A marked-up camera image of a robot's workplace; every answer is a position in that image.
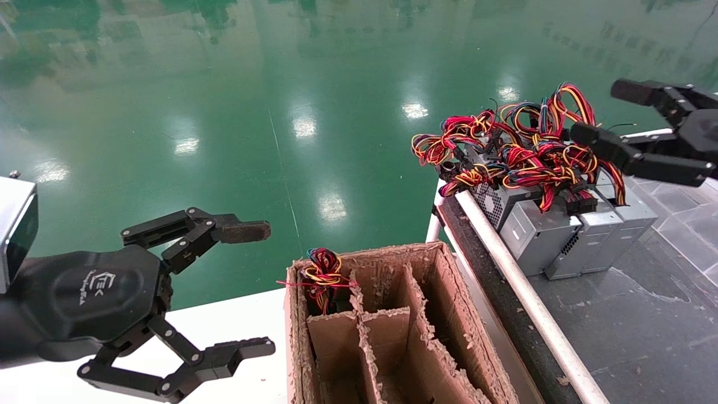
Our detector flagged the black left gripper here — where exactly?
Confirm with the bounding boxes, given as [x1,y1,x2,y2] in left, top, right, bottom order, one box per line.
[0,208,277,403]

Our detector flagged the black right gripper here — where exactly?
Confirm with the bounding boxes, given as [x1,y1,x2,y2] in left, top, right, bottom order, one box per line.
[569,79,718,187]

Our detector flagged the clear acrylic divider tray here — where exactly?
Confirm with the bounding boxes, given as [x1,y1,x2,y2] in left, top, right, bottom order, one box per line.
[628,177,718,287]

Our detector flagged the torn cardboard divider box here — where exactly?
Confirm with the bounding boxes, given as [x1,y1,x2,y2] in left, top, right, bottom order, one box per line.
[285,241,519,404]

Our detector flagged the power supply with honeycomb grille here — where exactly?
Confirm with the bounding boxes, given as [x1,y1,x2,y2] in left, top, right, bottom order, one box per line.
[470,182,542,232]

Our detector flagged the wire bundle in box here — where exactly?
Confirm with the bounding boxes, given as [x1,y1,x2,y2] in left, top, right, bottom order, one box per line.
[277,247,360,315]

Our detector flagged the tangled coloured wire bundle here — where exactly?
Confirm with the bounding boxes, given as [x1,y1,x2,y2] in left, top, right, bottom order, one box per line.
[411,81,628,214]

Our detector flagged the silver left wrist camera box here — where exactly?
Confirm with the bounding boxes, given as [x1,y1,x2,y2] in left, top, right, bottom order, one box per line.
[0,177,39,295]

